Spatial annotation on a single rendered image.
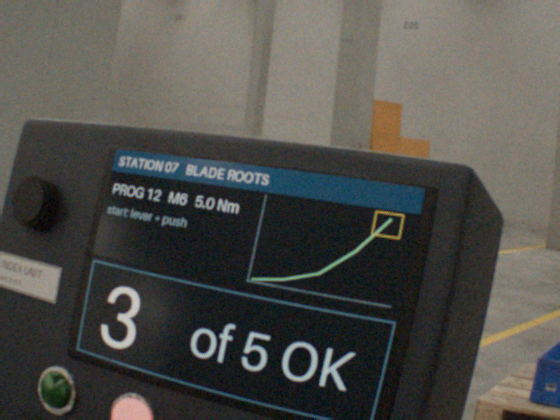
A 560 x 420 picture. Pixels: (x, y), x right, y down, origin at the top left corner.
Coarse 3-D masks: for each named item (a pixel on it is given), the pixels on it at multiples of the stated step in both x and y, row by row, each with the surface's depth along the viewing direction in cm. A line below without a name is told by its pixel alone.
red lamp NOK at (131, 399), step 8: (120, 400) 38; (128, 400) 38; (136, 400) 38; (144, 400) 38; (112, 408) 38; (120, 408) 37; (128, 408) 37; (136, 408) 37; (144, 408) 37; (152, 408) 38; (112, 416) 38; (120, 416) 37; (128, 416) 37; (136, 416) 37; (144, 416) 37; (152, 416) 37
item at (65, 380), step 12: (48, 372) 40; (60, 372) 40; (48, 384) 39; (60, 384) 39; (72, 384) 39; (48, 396) 39; (60, 396) 39; (72, 396) 39; (48, 408) 40; (60, 408) 39; (72, 408) 39
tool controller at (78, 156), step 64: (64, 128) 43; (128, 128) 42; (64, 192) 42; (128, 192) 41; (192, 192) 39; (256, 192) 38; (320, 192) 36; (384, 192) 35; (448, 192) 34; (0, 256) 44; (64, 256) 42; (128, 256) 40; (192, 256) 38; (256, 256) 37; (320, 256) 36; (384, 256) 35; (448, 256) 34; (0, 320) 43; (64, 320) 41; (192, 320) 38; (256, 320) 36; (320, 320) 35; (384, 320) 34; (448, 320) 34; (0, 384) 42; (128, 384) 38; (192, 384) 37; (256, 384) 36; (320, 384) 35; (384, 384) 34; (448, 384) 36
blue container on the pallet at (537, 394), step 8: (552, 344) 365; (544, 352) 350; (552, 352) 363; (544, 360) 339; (552, 360) 367; (536, 368) 343; (544, 368) 338; (552, 368) 336; (536, 376) 341; (544, 376) 338; (552, 376) 336; (536, 384) 340; (544, 384) 338; (552, 384) 336; (536, 392) 340; (544, 392) 338; (552, 392) 336; (536, 400) 340; (544, 400) 338; (552, 400) 336
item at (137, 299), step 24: (96, 264) 40; (120, 264) 40; (96, 288) 40; (120, 288) 40; (144, 288) 39; (168, 288) 38; (96, 312) 40; (120, 312) 39; (144, 312) 39; (96, 336) 40; (120, 336) 39; (144, 336) 39; (120, 360) 39; (144, 360) 38
